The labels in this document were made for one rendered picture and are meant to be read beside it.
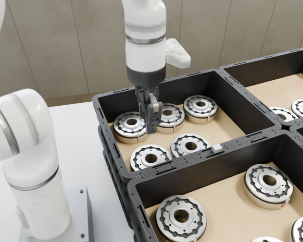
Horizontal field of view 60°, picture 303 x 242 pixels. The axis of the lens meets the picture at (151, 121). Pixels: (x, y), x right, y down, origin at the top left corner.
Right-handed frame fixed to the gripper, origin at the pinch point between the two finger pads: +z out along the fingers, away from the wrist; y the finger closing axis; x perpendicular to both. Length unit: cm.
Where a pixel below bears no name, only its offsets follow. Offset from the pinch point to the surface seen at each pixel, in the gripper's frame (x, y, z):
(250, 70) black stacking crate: 41.7, -22.5, 7.0
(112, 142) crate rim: -8.4, 1.1, 3.9
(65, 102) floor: -34, -147, 94
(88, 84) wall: -12, -155, 85
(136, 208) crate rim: -6.9, 18.4, 4.2
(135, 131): -1.4, -8.0, 10.7
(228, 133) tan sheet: 24.6, -3.2, 13.8
